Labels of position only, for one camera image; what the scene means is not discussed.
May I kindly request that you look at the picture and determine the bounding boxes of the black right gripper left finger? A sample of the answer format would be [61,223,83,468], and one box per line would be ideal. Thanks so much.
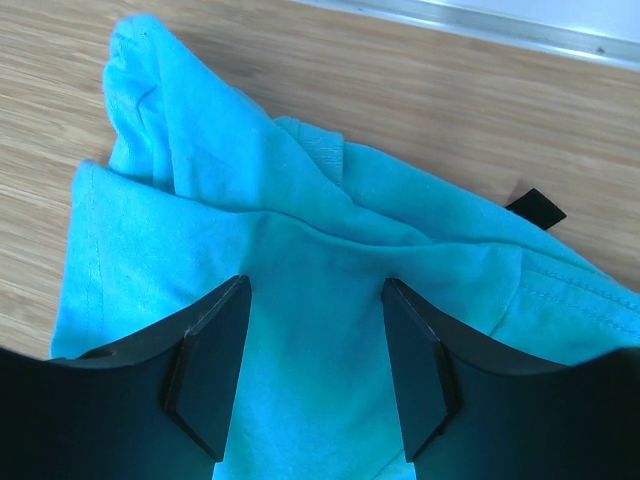
[1,276,252,479]

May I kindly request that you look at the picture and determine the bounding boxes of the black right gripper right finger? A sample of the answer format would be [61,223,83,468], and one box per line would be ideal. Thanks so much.
[382,279,639,479]

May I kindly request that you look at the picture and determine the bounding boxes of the teal t shirt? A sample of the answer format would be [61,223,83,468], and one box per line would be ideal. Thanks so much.
[51,15,639,479]

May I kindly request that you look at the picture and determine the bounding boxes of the black shirt neck label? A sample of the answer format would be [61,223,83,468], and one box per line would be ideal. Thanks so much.
[506,188,567,231]

